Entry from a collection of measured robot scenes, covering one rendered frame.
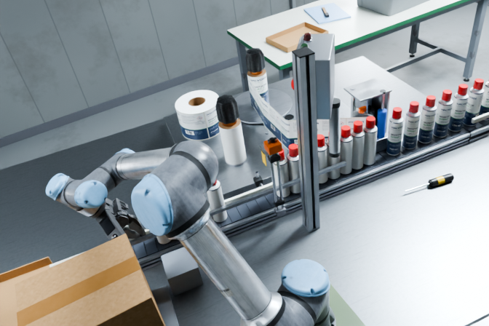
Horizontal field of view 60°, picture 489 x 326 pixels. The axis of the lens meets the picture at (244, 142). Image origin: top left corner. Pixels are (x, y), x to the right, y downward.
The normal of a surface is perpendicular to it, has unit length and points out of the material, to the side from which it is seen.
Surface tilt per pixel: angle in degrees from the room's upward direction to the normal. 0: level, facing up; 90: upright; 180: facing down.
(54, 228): 0
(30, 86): 90
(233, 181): 0
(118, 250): 0
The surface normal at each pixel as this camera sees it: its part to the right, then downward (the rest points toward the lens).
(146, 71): 0.46, 0.49
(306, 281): -0.05, -0.87
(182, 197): 0.59, -0.22
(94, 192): 0.75, -0.03
